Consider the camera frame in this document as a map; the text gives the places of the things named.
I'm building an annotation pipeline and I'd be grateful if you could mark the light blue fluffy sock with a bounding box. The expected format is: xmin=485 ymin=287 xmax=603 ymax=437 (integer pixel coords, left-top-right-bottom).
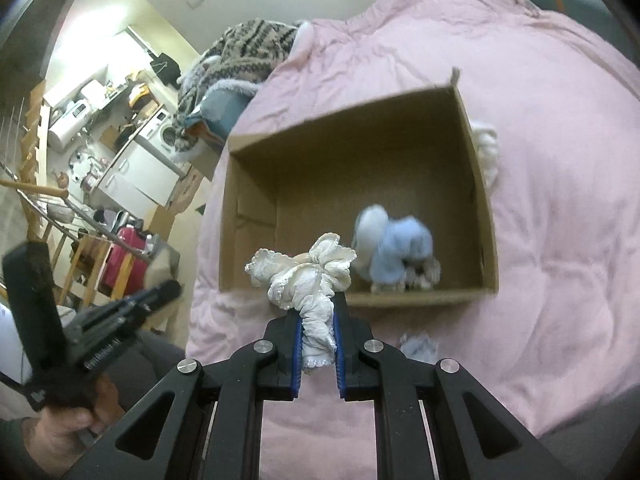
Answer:
xmin=352 ymin=205 xmax=435 ymax=294

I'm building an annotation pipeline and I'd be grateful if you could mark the white frilly sock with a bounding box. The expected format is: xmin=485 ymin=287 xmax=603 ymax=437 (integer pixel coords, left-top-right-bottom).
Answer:
xmin=244 ymin=233 xmax=357 ymax=370

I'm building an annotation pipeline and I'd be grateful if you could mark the clear plastic packet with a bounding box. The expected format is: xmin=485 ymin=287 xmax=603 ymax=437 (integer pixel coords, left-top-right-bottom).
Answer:
xmin=398 ymin=332 xmax=439 ymax=364

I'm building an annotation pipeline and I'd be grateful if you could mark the patterned knit blanket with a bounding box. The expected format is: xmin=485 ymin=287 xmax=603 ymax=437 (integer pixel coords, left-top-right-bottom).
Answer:
xmin=171 ymin=18 xmax=303 ymax=160

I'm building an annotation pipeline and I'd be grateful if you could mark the red suitcase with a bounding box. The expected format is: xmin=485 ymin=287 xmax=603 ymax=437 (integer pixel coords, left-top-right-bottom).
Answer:
xmin=99 ymin=226 xmax=148 ymax=296

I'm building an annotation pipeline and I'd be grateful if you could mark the brown cardboard box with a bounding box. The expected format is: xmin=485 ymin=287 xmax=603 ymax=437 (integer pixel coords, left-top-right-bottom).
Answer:
xmin=219 ymin=81 xmax=499 ymax=308

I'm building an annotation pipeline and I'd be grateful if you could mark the wooden stool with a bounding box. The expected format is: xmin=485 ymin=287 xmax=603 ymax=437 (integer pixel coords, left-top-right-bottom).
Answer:
xmin=54 ymin=234 xmax=136 ymax=311

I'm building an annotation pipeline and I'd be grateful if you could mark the person's left hand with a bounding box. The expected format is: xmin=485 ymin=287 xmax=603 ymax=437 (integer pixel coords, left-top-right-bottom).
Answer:
xmin=23 ymin=375 xmax=124 ymax=479

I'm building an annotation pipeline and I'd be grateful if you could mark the teal headboard cushion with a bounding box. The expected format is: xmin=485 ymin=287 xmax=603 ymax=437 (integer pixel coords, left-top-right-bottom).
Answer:
xmin=530 ymin=0 xmax=629 ymax=47

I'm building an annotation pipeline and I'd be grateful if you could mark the beige scrunchie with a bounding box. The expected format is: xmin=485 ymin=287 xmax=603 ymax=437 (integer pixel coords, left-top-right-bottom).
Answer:
xmin=406 ymin=257 xmax=442 ymax=290

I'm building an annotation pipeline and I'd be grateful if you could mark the white washing machine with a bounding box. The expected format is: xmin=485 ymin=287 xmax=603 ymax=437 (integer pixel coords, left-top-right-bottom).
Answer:
xmin=136 ymin=106 xmax=184 ymax=172

